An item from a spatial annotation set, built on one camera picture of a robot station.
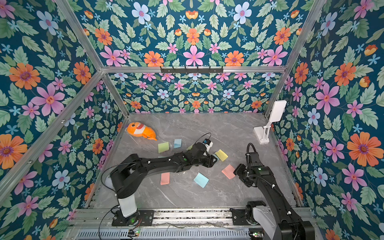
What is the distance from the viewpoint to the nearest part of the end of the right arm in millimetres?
579

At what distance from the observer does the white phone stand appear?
0.80 meters

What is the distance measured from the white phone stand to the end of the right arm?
30 cm
